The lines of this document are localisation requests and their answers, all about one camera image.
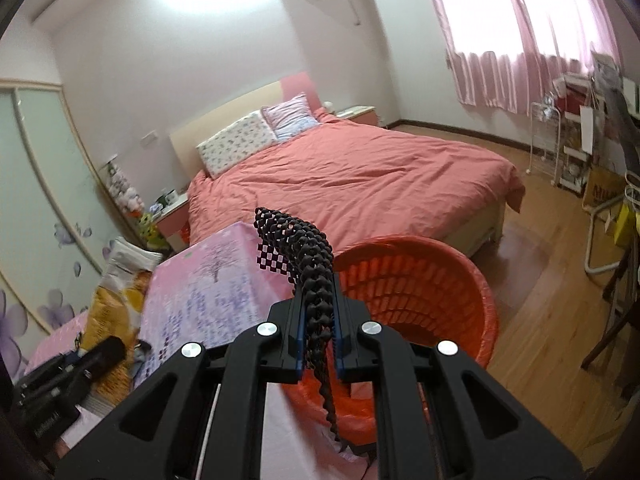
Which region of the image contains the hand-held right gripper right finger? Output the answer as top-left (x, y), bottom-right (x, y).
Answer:
top-left (332, 292), bottom-right (583, 480)

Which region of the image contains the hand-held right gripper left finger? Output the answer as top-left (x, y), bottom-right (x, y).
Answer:
top-left (55, 292), bottom-right (308, 480)

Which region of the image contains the black checkered mesh bag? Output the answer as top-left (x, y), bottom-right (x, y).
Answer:
top-left (254, 206), bottom-right (363, 456)

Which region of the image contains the orange plastic basket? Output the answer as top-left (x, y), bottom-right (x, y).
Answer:
top-left (277, 234), bottom-right (500, 448)

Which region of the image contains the yellow white bag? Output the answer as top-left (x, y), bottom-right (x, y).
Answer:
top-left (80, 237), bottom-right (166, 401)

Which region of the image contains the bed with salmon duvet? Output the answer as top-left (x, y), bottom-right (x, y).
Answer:
top-left (186, 112), bottom-right (527, 261)

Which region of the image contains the pink white nightstand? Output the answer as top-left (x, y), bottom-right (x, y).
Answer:
top-left (150, 192), bottom-right (191, 253)
top-left (336, 105), bottom-right (381, 128)

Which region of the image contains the yellow plush toy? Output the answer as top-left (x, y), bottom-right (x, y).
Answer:
top-left (135, 210), bottom-right (171, 251)

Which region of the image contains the floral sliding door wardrobe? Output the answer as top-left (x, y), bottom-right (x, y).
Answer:
top-left (0, 78), bottom-right (151, 391)

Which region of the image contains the white floral pillow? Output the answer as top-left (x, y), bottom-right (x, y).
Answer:
top-left (196, 110), bottom-right (278, 180)

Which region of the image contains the pink striped pillow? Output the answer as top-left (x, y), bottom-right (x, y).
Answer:
top-left (261, 92), bottom-right (321, 142)

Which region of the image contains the cream pink headboard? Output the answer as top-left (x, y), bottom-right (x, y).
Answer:
top-left (169, 71), bottom-right (326, 181)

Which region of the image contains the dark wooden chair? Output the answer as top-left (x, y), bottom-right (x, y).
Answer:
top-left (580, 245), bottom-right (640, 401)

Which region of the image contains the brown cardboard box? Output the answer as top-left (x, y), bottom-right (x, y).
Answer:
top-left (582, 165), bottom-right (628, 211)

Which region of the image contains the pink curtain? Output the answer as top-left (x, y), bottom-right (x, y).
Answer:
top-left (415, 0), bottom-right (621, 113)

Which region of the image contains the white metal tube frame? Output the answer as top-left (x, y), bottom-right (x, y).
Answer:
top-left (584, 170), bottom-right (640, 276)

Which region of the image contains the white wire rack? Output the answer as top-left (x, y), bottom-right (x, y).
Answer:
top-left (529, 92), bottom-right (591, 193)

